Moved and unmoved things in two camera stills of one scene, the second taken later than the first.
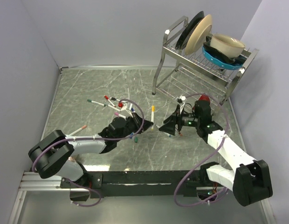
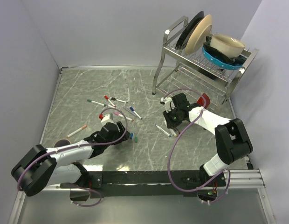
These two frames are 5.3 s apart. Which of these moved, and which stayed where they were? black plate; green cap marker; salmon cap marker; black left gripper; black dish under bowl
Moved: black left gripper
Stayed: green cap marker; black dish under bowl; salmon cap marker; black plate
